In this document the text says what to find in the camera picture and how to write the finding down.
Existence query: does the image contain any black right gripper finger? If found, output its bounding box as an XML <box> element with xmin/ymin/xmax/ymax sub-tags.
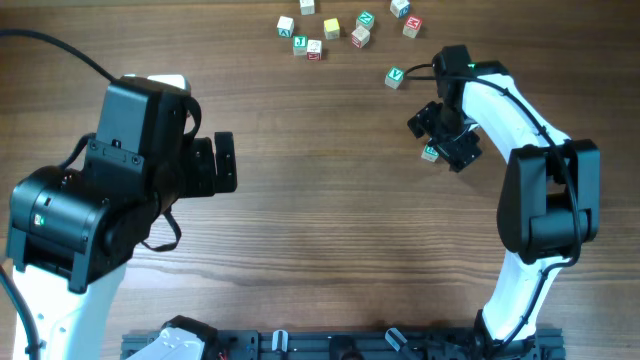
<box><xmin>435</xmin><ymin>131</ymin><xmax>482</xmax><ymax>173</ymax></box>
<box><xmin>407</xmin><ymin>101</ymin><xmax>443</xmax><ymax>139</ymax></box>

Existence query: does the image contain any green N letter block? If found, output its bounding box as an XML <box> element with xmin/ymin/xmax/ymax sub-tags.
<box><xmin>421</xmin><ymin>145</ymin><xmax>439</xmax><ymax>162</ymax></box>

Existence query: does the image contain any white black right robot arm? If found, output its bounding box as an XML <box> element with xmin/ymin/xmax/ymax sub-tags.
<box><xmin>407</xmin><ymin>45</ymin><xmax>601</xmax><ymax>359</ymax></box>

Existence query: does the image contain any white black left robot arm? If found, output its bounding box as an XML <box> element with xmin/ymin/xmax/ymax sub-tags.
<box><xmin>6</xmin><ymin>75</ymin><xmax>238</xmax><ymax>359</ymax></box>

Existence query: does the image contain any green V letter block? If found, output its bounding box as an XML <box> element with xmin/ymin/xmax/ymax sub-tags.
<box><xmin>385</xmin><ymin>66</ymin><xmax>405</xmax><ymax>89</ymax></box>

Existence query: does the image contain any red M letter block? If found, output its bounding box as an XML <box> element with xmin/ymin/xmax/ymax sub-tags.
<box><xmin>403</xmin><ymin>15</ymin><xmax>423</xmax><ymax>38</ymax></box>

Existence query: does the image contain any white red striped block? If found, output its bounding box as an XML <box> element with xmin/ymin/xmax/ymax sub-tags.
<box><xmin>351</xmin><ymin>26</ymin><xmax>371</xmax><ymax>48</ymax></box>

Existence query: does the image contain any white blue letter block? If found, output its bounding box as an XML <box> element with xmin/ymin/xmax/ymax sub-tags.
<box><xmin>390</xmin><ymin>0</ymin><xmax>410</xmax><ymax>19</ymax></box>

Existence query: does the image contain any green Z letter block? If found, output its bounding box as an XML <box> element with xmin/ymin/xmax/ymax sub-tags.
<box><xmin>356</xmin><ymin>11</ymin><xmax>375</xmax><ymax>31</ymax></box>

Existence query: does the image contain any white red letter block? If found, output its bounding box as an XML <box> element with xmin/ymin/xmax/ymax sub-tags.
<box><xmin>306</xmin><ymin>39</ymin><xmax>322</xmax><ymax>61</ymax></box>

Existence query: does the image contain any yellow top block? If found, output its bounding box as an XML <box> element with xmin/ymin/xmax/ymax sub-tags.
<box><xmin>323</xmin><ymin>18</ymin><xmax>341</xmax><ymax>40</ymax></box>

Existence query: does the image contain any green J letter block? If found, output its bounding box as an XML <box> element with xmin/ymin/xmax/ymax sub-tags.
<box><xmin>292</xmin><ymin>35</ymin><xmax>308</xmax><ymax>56</ymax></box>

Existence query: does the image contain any white green A block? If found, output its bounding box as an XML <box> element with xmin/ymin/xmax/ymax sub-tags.
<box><xmin>277</xmin><ymin>16</ymin><xmax>295</xmax><ymax>38</ymax></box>

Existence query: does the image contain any plain white top block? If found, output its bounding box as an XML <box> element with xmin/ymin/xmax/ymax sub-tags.
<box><xmin>299</xmin><ymin>0</ymin><xmax>315</xmax><ymax>16</ymax></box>

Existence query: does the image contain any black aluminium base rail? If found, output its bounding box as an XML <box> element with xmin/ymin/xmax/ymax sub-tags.
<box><xmin>120</xmin><ymin>314</ymin><xmax>566</xmax><ymax>360</ymax></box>

